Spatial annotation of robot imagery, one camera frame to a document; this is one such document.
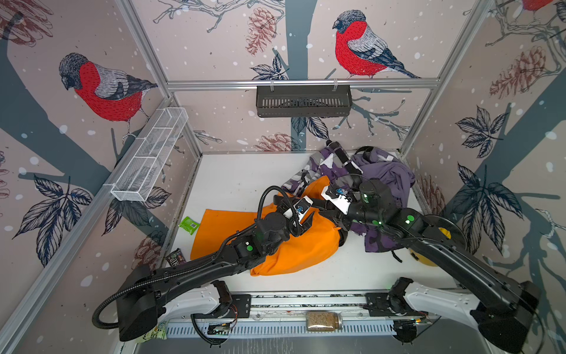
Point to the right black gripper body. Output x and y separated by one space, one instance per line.
360 212

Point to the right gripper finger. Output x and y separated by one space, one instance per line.
341 220
322 205

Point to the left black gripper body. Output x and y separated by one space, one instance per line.
284 234

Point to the orange trousers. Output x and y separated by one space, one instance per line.
319 243

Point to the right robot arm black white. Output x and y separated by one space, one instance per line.
498 307

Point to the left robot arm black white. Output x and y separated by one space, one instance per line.
141 301

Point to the purple camouflage trousers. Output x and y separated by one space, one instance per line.
326 164

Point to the plain purple garment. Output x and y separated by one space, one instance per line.
377 163

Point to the black spool yellow hub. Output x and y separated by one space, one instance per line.
443 231

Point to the yellow object beside spool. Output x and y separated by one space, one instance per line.
420 258

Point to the small green packet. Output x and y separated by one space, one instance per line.
189 225

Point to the dark candy packet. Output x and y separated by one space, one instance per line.
175 258

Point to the jar of grains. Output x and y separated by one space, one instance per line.
323 321

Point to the black perforated metal shelf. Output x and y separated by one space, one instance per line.
303 101

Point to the green snack bag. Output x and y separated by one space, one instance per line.
159 332

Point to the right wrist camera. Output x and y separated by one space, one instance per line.
338 197

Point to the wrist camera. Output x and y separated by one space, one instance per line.
302 206
338 197

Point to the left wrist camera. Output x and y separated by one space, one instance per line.
302 206

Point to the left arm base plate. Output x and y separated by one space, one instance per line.
240 307

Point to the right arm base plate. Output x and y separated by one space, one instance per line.
382 304

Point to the white wire mesh basket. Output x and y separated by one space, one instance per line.
144 169

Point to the horizontal aluminium frame bar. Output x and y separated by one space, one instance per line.
388 83

